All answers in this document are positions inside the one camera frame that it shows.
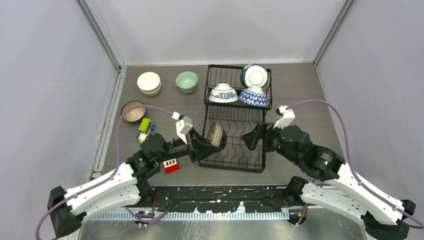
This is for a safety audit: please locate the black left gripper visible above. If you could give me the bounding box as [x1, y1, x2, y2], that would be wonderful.
[155, 126, 221, 163]

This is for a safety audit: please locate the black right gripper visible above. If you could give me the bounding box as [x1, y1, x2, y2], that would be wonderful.
[240, 120, 300, 165]

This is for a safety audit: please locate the black patterned rim bowl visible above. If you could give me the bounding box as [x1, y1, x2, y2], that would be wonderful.
[207, 123, 227, 149]

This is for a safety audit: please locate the white blue floral bowl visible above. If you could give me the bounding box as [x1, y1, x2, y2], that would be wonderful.
[207, 83, 239, 103]

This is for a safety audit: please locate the light green bowl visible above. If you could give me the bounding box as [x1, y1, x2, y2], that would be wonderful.
[175, 71, 199, 90]

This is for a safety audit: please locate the dark blue glazed bowl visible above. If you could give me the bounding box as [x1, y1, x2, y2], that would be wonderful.
[120, 100, 147, 123]

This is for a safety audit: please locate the beige bowl with flower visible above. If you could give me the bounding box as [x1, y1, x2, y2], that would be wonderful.
[136, 71, 161, 93]

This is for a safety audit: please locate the pale green striped bowl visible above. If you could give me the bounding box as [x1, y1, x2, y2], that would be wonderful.
[179, 87, 197, 94]

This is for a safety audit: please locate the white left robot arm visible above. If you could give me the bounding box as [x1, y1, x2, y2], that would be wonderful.
[47, 126, 227, 239]

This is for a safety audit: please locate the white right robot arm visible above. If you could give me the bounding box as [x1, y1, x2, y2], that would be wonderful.
[241, 123, 416, 240]

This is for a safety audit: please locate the red white toy block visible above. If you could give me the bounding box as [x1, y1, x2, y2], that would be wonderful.
[162, 158, 180, 174]

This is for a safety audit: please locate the blue white zigzag bowl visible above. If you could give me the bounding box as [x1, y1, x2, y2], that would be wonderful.
[238, 85, 268, 107]

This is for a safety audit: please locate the toy truck with green block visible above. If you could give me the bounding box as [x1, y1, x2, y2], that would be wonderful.
[136, 117, 156, 143]

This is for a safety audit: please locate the teal bowl white base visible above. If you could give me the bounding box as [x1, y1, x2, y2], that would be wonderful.
[240, 63, 268, 88]

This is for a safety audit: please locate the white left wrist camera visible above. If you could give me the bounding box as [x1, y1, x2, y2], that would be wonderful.
[175, 115, 193, 145]

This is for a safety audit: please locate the black wire dish rack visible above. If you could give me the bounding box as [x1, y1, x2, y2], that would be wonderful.
[198, 64, 273, 173]

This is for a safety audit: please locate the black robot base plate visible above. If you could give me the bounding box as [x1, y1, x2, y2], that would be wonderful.
[132, 185, 304, 213]

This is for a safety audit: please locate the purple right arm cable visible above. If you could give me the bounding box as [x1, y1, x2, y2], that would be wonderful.
[286, 99, 424, 230]

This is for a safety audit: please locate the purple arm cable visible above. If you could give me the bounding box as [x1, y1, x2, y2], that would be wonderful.
[286, 99, 424, 230]
[35, 105, 180, 240]

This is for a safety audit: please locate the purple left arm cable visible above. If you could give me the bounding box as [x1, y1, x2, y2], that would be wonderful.
[35, 105, 180, 240]

